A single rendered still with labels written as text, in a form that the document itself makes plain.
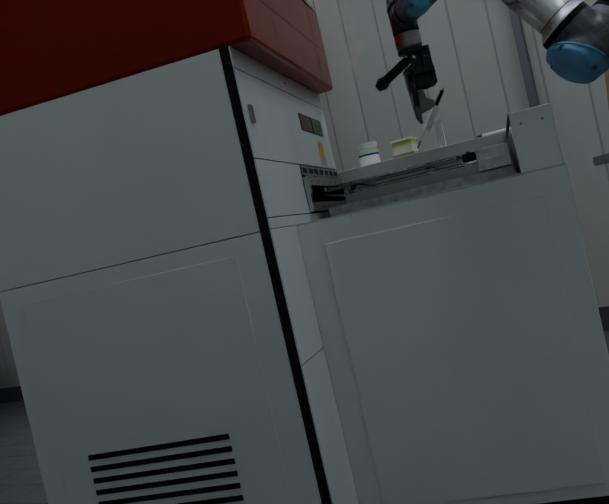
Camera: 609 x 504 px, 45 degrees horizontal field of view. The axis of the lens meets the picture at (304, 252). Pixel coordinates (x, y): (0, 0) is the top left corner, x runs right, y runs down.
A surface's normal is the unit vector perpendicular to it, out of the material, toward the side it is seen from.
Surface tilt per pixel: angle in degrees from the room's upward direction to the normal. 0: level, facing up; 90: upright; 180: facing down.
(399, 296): 90
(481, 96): 90
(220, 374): 90
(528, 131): 90
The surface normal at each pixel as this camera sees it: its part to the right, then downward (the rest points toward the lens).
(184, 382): -0.26, 0.07
